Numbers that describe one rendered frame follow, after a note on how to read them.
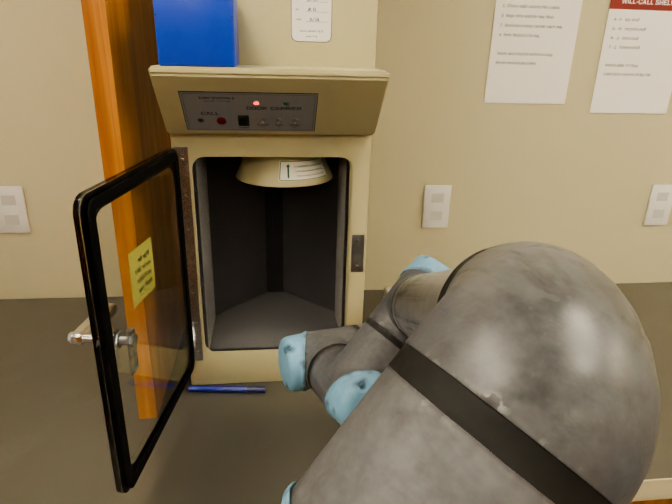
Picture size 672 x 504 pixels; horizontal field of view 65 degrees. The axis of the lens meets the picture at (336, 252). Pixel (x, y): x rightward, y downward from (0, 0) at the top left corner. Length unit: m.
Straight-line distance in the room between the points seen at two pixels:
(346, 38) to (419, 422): 0.72
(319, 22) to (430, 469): 0.74
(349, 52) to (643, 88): 0.92
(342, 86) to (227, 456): 0.58
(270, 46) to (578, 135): 0.91
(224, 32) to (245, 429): 0.61
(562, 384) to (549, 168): 1.30
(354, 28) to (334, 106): 0.14
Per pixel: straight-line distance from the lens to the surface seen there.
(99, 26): 0.81
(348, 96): 0.79
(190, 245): 0.93
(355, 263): 0.95
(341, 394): 0.60
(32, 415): 1.08
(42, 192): 1.44
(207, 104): 0.80
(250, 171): 0.93
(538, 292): 0.24
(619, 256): 1.70
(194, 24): 0.76
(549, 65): 1.46
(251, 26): 0.87
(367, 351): 0.62
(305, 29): 0.87
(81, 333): 0.72
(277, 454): 0.90
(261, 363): 1.03
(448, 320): 0.24
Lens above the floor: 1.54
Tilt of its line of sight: 21 degrees down
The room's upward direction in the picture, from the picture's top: 2 degrees clockwise
